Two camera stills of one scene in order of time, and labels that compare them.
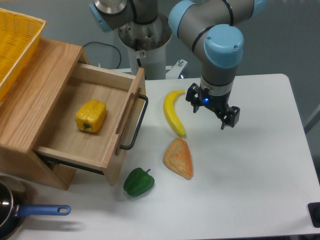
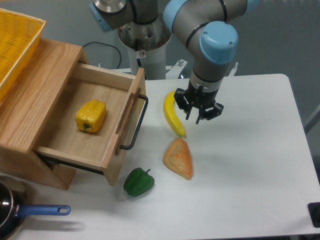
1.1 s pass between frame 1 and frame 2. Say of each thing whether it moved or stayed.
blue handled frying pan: stayed
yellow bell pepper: stayed
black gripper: moved
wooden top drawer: stayed
